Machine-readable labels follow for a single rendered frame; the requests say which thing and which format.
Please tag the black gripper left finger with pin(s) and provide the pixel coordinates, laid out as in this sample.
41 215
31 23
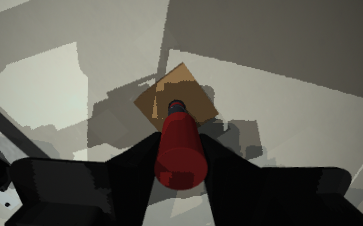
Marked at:
121 186

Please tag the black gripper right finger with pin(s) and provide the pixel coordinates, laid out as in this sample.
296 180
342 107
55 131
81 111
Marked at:
239 191

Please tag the brown square block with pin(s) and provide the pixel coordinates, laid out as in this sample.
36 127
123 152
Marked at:
177 85

